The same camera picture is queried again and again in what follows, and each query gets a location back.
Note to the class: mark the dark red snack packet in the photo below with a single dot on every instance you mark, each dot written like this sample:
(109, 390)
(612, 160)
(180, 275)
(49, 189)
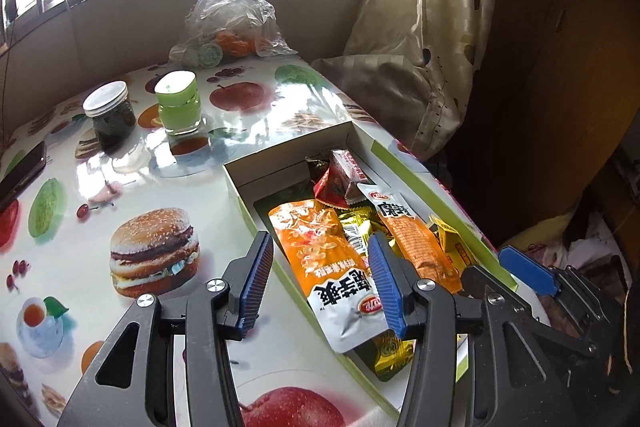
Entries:
(317, 167)

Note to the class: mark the green cardboard box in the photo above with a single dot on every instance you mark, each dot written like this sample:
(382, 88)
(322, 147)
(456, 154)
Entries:
(280, 157)

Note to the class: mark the black smartphone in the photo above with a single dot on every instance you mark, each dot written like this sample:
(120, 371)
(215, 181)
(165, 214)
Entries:
(22, 177)

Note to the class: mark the green jar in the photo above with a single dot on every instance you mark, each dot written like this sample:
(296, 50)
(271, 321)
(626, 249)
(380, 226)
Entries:
(177, 104)

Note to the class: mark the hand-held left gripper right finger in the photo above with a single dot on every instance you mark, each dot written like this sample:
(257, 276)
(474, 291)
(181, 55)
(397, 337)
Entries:
(387, 287)

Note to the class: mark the dark-filled jar with white lid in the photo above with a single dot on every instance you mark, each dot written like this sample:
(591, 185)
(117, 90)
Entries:
(110, 117)

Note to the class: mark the yellow candy packet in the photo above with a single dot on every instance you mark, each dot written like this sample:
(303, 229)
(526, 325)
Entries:
(450, 242)

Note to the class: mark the narrow orange white snack packet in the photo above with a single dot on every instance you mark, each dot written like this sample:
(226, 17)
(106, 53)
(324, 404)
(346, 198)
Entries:
(410, 237)

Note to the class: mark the cream patterned curtain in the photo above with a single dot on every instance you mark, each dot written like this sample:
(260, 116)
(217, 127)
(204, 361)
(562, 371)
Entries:
(415, 32)

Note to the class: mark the brown wooden wardrobe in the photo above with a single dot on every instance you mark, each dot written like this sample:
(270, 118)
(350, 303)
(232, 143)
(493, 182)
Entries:
(560, 82)

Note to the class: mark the large orange white snack packet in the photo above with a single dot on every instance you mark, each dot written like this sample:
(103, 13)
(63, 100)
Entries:
(310, 247)

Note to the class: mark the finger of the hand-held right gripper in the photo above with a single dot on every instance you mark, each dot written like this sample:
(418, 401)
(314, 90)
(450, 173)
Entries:
(487, 282)
(525, 267)

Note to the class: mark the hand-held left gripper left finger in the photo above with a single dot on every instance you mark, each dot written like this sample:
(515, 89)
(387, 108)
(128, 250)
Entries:
(255, 282)

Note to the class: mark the clear plastic bag with oranges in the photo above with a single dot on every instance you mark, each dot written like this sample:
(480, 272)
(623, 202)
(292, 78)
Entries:
(230, 12)

